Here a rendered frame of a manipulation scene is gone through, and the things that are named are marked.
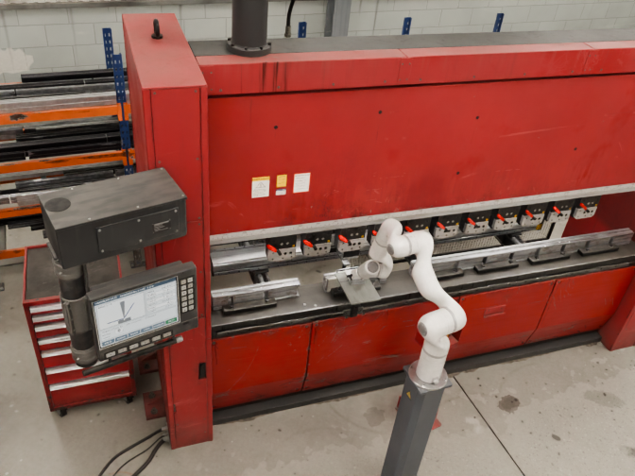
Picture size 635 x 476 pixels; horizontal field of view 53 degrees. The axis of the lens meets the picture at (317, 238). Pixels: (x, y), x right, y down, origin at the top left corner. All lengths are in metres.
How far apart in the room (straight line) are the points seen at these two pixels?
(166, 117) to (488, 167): 1.84
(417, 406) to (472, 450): 1.10
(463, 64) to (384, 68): 0.42
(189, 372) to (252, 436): 0.75
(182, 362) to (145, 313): 0.77
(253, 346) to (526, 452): 1.87
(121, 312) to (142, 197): 0.50
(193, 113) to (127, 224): 0.51
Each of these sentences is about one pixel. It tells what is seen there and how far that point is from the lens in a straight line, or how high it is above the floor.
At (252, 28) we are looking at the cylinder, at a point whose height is 2.42.
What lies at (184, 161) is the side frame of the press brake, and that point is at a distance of 2.70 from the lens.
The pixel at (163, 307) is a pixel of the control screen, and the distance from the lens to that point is 2.78.
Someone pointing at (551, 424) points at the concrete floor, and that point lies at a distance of 4.61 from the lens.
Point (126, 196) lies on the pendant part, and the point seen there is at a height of 1.95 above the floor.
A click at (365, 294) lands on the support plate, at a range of 3.54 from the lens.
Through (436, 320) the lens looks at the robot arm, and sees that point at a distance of 2.86.
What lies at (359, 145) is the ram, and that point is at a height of 1.84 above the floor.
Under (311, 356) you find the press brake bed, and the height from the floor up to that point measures 0.48.
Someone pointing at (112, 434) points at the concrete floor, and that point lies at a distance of 4.17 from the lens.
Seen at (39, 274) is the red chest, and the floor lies 0.98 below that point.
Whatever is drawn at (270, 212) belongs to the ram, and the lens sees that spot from 3.21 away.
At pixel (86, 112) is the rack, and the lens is 4.49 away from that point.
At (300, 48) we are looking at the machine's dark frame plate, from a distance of 2.97.
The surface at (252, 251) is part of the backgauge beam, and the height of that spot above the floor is 0.98.
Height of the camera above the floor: 3.33
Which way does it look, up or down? 37 degrees down
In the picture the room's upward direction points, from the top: 6 degrees clockwise
